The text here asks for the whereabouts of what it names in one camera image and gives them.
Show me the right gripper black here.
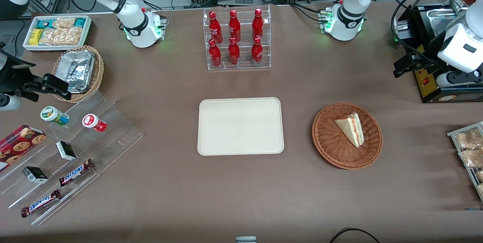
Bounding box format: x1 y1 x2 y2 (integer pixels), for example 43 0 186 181
0 44 72 102

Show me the triangular sandwich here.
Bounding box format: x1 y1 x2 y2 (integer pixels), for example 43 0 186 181
334 112 365 149

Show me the tan wicker basket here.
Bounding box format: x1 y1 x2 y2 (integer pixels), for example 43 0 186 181
52 45 105 103

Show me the round brown wicker basket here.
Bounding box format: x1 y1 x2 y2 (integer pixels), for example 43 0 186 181
312 102 383 171

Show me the cream rectangular tray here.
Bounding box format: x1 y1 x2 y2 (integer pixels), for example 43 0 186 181
197 97 285 156

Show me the black yellow food warmer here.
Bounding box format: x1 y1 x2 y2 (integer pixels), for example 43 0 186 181
392 0 483 104

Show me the aluminium foil container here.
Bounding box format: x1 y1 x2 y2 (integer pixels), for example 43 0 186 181
65 50 95 94

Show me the green lid cup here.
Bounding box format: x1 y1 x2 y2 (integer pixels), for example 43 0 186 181
40 106 70 126

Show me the red lid cup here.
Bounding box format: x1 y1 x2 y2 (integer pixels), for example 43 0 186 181
82 114 107 133

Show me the large clear cracker bag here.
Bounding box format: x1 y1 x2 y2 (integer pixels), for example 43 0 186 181
39 27 83 46

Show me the yellow snack packet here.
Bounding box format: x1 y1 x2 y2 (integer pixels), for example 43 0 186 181
29 28 44 46

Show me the steel warmer pan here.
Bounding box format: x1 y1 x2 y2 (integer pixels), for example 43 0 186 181
427 8 460 37

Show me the white snack bin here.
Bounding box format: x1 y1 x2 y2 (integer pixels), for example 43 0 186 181
23 15 92 52

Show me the small clear cracker bag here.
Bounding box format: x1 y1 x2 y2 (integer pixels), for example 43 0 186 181
53 17 76 29

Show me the small black box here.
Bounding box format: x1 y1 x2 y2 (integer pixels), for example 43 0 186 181
22 166 49 184
55 141 77 161

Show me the red cookie box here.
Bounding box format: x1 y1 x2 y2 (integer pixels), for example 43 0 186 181
0 124 47 172

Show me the clear acrylic step display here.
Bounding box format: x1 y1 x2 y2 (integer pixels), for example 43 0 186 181
0 91 144 226

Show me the Snickers chocolate bar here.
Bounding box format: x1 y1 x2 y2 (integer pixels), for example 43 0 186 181
20 189 62 218
58 158 95 187

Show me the red soda bottle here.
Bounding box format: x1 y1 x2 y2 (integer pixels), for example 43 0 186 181
251 36 263 65
208 38 222 68
252 8 265 42
228 9 242 43
228 37 241 66
208 11 223 44

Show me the clear acrylic bottle rack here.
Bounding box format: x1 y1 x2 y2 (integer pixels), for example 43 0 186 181
203 5 272 71

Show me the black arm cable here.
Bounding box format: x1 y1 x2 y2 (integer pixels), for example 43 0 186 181
391 0 465 71

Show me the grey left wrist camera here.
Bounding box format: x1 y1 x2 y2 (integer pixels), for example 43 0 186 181
436 69 483 88

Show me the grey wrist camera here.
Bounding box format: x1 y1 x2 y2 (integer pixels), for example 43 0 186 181
0 94 22 112
436 69 483 88

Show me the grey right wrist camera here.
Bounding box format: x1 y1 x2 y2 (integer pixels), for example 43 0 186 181
0 94 22 112

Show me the grey wire tray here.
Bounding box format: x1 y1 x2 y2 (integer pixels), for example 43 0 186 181
447 121 483 202

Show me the black floor cable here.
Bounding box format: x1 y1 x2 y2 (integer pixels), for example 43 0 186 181
329 228 382 243

